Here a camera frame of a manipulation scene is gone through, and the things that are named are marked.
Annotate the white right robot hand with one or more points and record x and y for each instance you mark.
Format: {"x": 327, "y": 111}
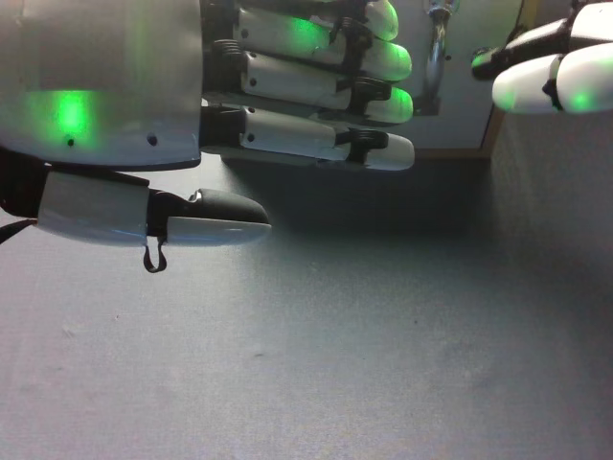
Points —
{"x": 536, "y": 86}

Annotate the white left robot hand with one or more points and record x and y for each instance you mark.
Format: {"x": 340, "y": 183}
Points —
{"x": 105, "y": 72}

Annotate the white cabinet door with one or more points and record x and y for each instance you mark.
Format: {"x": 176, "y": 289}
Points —
{"x": 467, "y": 127}

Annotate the light wooden box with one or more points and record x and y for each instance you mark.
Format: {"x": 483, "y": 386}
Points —
{"x": 450, "y": 153}

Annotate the grey table cloth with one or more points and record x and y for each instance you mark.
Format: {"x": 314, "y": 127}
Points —
{"x": 335, "y": 359}

